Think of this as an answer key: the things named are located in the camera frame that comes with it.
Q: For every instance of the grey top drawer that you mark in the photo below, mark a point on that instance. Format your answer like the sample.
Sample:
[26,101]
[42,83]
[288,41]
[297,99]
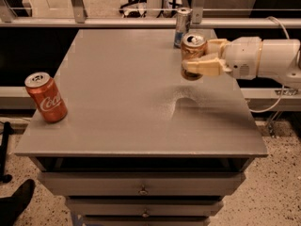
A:
[141,184]

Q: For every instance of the black shoe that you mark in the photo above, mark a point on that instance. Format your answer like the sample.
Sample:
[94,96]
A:
[11,207]

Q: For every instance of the metal railing bar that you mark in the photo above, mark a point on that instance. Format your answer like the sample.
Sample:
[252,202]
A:
[207,23]

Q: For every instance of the black stand pole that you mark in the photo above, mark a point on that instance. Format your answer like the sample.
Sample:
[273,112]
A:
[7,131]

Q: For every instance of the red coca-cola can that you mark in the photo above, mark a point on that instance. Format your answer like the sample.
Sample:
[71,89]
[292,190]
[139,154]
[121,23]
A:
[44,91]

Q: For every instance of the silver blue redbull can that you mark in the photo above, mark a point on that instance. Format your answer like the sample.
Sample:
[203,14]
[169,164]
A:
[183,19]

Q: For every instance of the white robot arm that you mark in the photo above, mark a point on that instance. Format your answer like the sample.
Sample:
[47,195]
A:
[279,60]

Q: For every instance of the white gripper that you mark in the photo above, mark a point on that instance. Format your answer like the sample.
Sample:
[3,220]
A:
[242,57]

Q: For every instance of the orange soda can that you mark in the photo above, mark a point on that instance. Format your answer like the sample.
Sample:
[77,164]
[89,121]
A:
[193,45]

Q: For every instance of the grey middle drawer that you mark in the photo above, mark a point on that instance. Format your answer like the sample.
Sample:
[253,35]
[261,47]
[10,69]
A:
[140,207]

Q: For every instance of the grey drawer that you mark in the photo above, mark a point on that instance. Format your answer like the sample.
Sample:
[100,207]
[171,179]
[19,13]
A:
[140,207]
[141,184]

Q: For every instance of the grey drawer cabinet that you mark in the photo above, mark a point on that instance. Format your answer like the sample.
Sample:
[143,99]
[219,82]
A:
[130,110]

